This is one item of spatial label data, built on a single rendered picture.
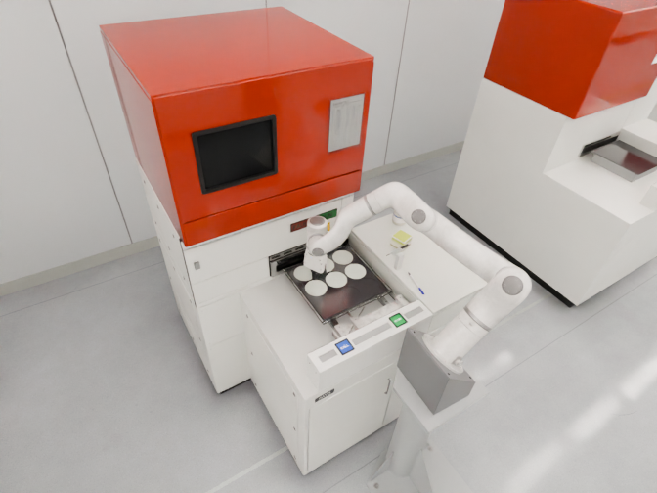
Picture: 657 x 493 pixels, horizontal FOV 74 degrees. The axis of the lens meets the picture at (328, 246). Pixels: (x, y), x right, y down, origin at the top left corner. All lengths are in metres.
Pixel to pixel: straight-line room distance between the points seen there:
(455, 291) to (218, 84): 1.26
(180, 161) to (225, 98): 0.25
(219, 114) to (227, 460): 1.76
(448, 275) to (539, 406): 1.22
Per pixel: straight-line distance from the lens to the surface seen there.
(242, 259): 1.96
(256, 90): 1.53
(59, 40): 2.94
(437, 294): 1.95
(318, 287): 1.98
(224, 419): 2.67
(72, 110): 3.07
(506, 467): 2.75
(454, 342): 1.66
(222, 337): 2.28
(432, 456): 2.62
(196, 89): 1.46
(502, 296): 1.58
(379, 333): 1.78
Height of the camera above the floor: 2.36
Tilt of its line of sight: 42 degrees down
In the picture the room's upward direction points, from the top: 4 degrees clockwise
